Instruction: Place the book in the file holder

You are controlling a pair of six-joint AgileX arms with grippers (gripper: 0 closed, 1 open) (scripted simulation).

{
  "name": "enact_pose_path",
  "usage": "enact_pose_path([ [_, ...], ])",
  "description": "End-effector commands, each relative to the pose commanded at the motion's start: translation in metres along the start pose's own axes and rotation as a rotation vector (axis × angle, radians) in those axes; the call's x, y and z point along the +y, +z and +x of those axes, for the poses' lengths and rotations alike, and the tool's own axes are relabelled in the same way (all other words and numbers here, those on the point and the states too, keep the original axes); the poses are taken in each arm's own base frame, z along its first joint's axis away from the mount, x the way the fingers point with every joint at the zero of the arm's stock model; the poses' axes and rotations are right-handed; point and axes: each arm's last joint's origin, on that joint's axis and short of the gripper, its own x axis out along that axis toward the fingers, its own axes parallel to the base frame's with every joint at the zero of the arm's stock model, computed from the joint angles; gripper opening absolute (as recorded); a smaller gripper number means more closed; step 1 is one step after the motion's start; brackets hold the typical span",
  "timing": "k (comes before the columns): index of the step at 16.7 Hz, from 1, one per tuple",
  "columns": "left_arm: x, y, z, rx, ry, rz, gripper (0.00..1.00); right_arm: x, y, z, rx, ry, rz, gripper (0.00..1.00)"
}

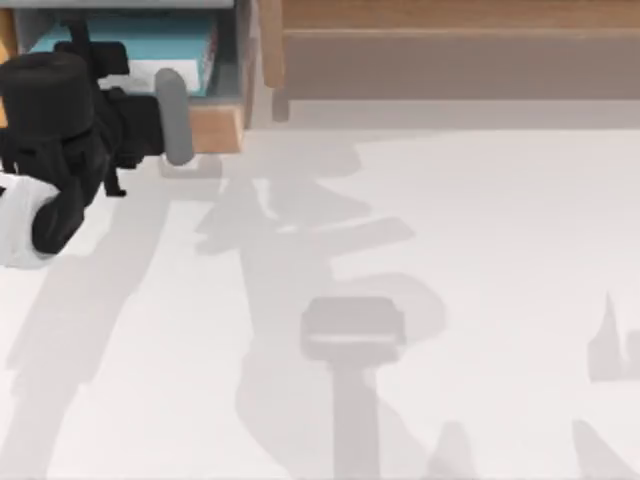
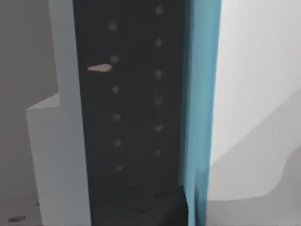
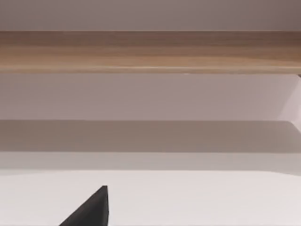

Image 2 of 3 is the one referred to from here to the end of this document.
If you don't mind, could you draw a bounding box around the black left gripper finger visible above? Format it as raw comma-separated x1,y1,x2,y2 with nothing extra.
138,185,189,226

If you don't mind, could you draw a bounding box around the black and blue book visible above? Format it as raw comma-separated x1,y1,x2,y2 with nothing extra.
72,0,222,226

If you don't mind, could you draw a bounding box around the pale grey block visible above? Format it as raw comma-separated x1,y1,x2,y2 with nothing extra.
25,0,92,226

